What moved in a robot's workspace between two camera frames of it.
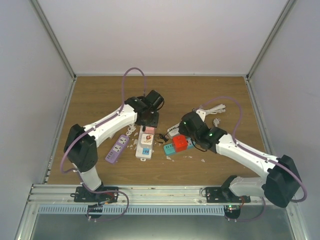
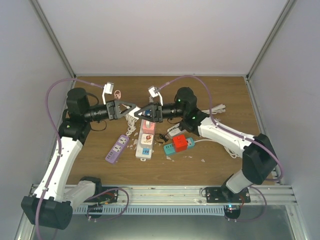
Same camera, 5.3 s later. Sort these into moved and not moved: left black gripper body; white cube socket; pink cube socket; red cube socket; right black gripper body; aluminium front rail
Moved: left black gripper body; right black gripper body
Not moved: red cube socket; white cube socket; aluminium front rail; pink cube socket
